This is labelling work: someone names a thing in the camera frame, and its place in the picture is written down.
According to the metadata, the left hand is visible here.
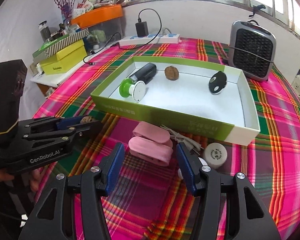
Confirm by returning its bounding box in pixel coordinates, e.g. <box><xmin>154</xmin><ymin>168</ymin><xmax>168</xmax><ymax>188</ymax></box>
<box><xmin>0</xmin><ymin>167</ymin><xmax>47</xmax><ymax>192</ymax></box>

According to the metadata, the dark glass jar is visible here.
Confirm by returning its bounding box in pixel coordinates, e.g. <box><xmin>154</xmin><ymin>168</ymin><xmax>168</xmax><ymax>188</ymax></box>
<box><xmin>38</xmin><ymin>21</ymin><xmax>51</xmax><ymax>42</ymax></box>

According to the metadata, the orange lid plastic bin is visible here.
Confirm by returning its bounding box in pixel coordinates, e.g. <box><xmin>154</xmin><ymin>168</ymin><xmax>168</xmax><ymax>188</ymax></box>
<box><xmin>71</xmin><ymin>4</ymin><xmax>123</xmax><ymax>43</ymax></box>

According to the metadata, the black power adapter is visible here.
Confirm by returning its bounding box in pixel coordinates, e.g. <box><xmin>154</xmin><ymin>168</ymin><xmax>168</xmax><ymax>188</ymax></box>
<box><xmin>135</xmin><ymin>18</ymin><xmax>149</xmax><ymax>37</ymax></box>

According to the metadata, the yellow cardboard box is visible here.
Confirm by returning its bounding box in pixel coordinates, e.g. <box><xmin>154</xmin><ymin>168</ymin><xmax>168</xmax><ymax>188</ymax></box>
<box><xmin>39</xmin><ymin>40</ymin><xmax>87</xmax><ymax>75</ymax></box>

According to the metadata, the white suction hook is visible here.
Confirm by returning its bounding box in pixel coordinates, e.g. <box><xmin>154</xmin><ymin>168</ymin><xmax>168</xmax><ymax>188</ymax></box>
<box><xmin>177</xmin><ymin>157</ymin><xmax>208</xmax><ymax>180</ymax></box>

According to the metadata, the white side shelf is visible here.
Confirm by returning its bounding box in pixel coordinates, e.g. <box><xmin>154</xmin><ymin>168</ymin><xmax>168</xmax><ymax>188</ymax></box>
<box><xmin>29</xmin><ymin>42</ymin><xmax>121</xmax><ymax>88</ymax></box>

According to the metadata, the white power strip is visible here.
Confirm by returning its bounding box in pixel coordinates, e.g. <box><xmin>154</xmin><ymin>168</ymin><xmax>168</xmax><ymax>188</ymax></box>
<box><xmin>119</xmin><ymin>34</ymin><xmax>181</xmax><ymax>47</ymax></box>

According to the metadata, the wrinkled brown walnut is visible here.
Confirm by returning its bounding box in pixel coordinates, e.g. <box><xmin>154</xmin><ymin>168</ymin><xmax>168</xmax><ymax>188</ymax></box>
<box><xmin>164</xmin><ymin>66</ymin><xmax>179</xmax><ymax>81</ymax></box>

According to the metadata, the pink case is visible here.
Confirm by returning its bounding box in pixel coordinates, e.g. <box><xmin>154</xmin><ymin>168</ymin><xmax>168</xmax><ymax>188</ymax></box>
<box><xmin>133</xmin><ymin>121</ymin><xmax>173</xmax><ymax>147</ymax></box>
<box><xmin>128</xmin><ymin>137</ymin><xmax>173</xmax><ymax>167</ymax></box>

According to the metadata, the green white cardboard box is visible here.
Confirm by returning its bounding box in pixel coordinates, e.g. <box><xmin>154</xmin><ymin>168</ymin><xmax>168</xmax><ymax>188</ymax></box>
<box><xmin>91</xmin><ymin>56</ymin><xmax>261</xmax><ymax>146</ymax></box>

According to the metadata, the black charging cable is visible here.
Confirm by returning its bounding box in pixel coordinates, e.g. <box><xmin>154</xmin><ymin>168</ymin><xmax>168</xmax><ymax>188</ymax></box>
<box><xmin>83</xmin><ymin>8</ymin><xmax>163</xmax><ymax>66</ymax></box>

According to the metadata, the plaid tablecloth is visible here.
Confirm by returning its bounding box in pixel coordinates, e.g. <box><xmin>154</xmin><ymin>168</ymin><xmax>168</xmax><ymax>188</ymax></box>
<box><xmin>35</xmin><ymin>38</ymin><xmax>300</xmax><ymax>239</ymax></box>

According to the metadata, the white round cap container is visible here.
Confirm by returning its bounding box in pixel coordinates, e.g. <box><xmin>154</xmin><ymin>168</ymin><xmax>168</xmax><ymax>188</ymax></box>
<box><xmin>203</xmin><ymin>142</ymin><xmax>228</xmax><ymax>170</ymax></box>

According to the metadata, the striped green lid box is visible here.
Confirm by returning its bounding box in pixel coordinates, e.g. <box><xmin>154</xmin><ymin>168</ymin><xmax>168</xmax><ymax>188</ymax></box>
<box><xmin>32</xmin><ymin>28</ymin><xmax>89</xmax><ymax>64</ymax></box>

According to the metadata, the black bike light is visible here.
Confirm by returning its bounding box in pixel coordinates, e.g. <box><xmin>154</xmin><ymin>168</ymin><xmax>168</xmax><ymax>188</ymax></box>
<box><xmin>128</xmin><ymin>63</ymin><xmax>157</xmax><ymax>84</ymax></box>

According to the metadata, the black window handle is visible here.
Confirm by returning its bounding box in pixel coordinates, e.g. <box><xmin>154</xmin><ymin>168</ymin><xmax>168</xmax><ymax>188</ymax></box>
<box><xmin>249</xmin><ymin>4</ymin><xmax>266</xmax><ymax>18</ymax></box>

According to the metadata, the grey black fan heater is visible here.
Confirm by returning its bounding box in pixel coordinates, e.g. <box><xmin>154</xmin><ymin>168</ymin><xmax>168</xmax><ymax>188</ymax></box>
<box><xmin>228</xmin><ymin>20</ymin><xmax>276</xmax><ymax>81</ymax></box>

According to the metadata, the green white spool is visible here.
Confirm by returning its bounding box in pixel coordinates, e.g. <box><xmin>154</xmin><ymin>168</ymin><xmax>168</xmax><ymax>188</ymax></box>
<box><xmin>119</xmin><ymin>79</ymin><xmax>146</xmax><ymax>102</ymax></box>

